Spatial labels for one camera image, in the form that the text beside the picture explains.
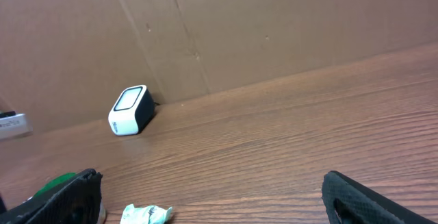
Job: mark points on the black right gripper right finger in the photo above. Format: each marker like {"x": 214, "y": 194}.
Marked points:
{"x": 349, "y": 202}

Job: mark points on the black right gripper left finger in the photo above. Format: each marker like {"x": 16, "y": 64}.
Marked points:
{"x": 74, "y": 201}

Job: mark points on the green lid jar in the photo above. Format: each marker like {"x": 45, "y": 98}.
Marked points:
{"x": 63, "y": 178}

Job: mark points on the teal tissue pack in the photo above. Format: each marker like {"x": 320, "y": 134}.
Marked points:
{"x": 147, "y": 215}

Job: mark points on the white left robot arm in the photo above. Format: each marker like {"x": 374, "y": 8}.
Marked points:
{"x": 14, "y": 124}

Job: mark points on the white barcode scanner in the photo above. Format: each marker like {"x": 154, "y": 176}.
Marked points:
{"x": 132, "y": 111}

